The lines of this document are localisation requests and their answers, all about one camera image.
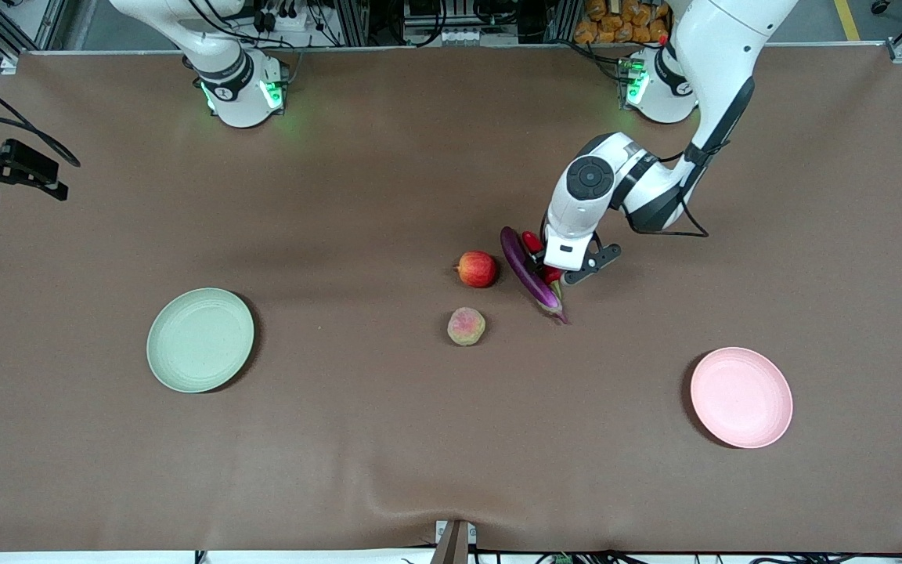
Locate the brown table cloth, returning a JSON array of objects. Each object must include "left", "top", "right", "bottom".
[{"left": 0, "top": 43, "right": 902, "bottom": 554}]

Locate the bag of orange items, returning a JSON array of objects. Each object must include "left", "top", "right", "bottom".
[{"left": 574, "top": 0, "right": 671, "bottom": 45}]

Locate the pale green plate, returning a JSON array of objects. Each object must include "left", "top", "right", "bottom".
[{"left": 146, "top": 287, "right": 255, "bottom": 394}]

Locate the red apple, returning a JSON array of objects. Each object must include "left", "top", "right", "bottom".
[{"left": 455, "top": 250, "right": 498, "bottom": 289}]

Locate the pink plate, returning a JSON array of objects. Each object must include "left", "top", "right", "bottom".
[{"left": 690, "top": 346, "right": 794, "bottom": 450}]

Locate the metal bracket at table edge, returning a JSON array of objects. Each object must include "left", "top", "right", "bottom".
[{"left": 430, "top": 519, "right": 478, "bottom": 564}]

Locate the white connector strip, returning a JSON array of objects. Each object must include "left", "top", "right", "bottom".
[{"left": 442, "top": 27, "right": 499, "bottom": 46}]

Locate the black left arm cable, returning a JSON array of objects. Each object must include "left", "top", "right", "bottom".
[{"left": 623, "top": 141, "right": 710, "bottom": 238}]

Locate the red chili pepper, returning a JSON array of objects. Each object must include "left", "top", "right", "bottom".
[{"left": 521, "top": 230, "right": 565, "bottom": 305}]

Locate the pink yellow peach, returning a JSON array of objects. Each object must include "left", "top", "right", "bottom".
[{"left": 447, "top": 307, "right": 487, "bottom": 346}]

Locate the purple eggplant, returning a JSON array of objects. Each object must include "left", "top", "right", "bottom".
[{"left": 500, "top": 226, "right": 569, "bottom": 325}]

